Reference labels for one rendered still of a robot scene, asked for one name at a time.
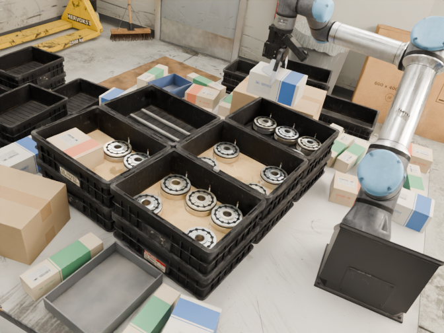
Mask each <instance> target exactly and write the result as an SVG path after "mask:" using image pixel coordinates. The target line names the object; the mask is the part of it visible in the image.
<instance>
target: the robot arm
mask: <svg viewBox="0 0 444 333"><path fill-rule="evenodd" d="M333 11H334V2H333V1H332V0H279V1H278V5H277V11H276V17H275V21H274V24H271V25H269V29H268V30H270V31H269V35H268V39H267V40H266V42H265V43H264V48H265V49H263V52H262V56H263V57H266V58H267V59H273V60H271V62H270V64H269V65H267V66H263V68H262V71H263V72H264V73H265V74H267V75H268V76H270V83H269V85H271V84H272V83H273V82H275V79H276V76H277V74H278V70H279V68H280V65H281V68H284V69H286V66H287V60H288V57H289V49H290V50H291V51H292V52H293V53H294V54H295V55H296V56H297V58H298V59H299V60H300V61H301V62H304V61H305V60H306V59H307V58H308V57H309V54H308V52H307V51H306V50H305V49H304V48H303V47H302V46H301V45H300V43H298V41H296V39H295V38H294V37H293V36H292V35H291V34H292V33H293V29H294V28H295V22H296V19H297V15H301V16H304V17H306V19H307V22H308V25H309V28H310V30H311V36H312V37H313V39H314V41H315V42H316V43H318V44H325V43H327V42H330V43H332V44H335V45H338V46H341V47H344V48H347V49H349V50H353V51H355V52H359V53H361V54H364V55H367V56H370V57H373V58H376V59H379V60H382V61H385V62H387V63H391V64H393V65H395V66H396V68H397V69H398V70H400V71H403V72H404V73H403V75H402V78H401V80H400V83H399V86H398V88H397V90H396V93H395V96H394V98H393V101H392V104H391V106H390V108H389V111H388V114H387V116H386V119H385V122H384V124H383V127H382V129H381V132H380V134H379V137H378V139H377V141H375V142H373V143H371V144H370V145H369V147H368V150H367V152H366V154H365V156H364V157H363V158H362V160H361V161H360V163H359V165H358V168H357V178H358V181H359V183H360V185H361V186H360V189H359V192H358V194H357V197H356V199H355V203H354V205H353V206H352V208H351V209H350V210H349V211H348V212H347V214H346V215H345V216H344V218H343V219H342V223H345V224H347V225H350V226H352V227H355V228H357V229H361V230H362V231H366V232H368V233H371V234H373V235H376V236H378V237H381V238H384V239H387V240H389V241H390V239H391V218H392V215H393V212H394V209H395V207H396V203H397V201H398V198H399V195H400V192H401V189H402V187H403V184H404V183H405V181H406V169H407V168H408V165H409V162H410V159H411V156H410V154H409V152H408V148H409V146H410V143H411V140H412V138H413V135H414V132H415V130H416V127H417V125H418V122H419V120H420V116H421V115H422V112H423V109H424V106H425V104H426V101H427V98H428V96H429V93H430V90H431V88H432V85H433V82H434V80H435V77H436V75H439V74H441V73H442V72H444V17H442V16H430V17H426V18H424V19H422V20H420V21H418V22H417V23H416V24H415V25H414V27H413V29H412V31H411V33H410V41H409V42H407V43H405V42H401V41H398V40H395V39H392V38H388V37H386V36H381V35H379V34H375V33H373V32H369V31H366V30H363V29H360V28H356V27H354V26H350V25H347V24H344V23H341V22H337V21H335V20H331V19H330V18H331V16H332V13H333ZM268 42H269V43H268Z"/></svg>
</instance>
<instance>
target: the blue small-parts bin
mask: <svg viewBox="0 0 444 333"><path fill-rule="evenodd" d="M149 84H154V85H156V86H158V87H160V88H162V89H164V90H166V91H168V92H170V93H172V94H175V95H176V96H179V97H181V98H184V97H185V92H186V91H187V90H188V89H189V88H190V87H191V86H192V85H193V82H191V81H189V80H187V79H185V78H183V77H181V76H179V75H177V74H175V73H173V74H170V75H167V76H164V77H161V78H158V79H155V80H152V81H149V82H148V85H149Z"/></svg>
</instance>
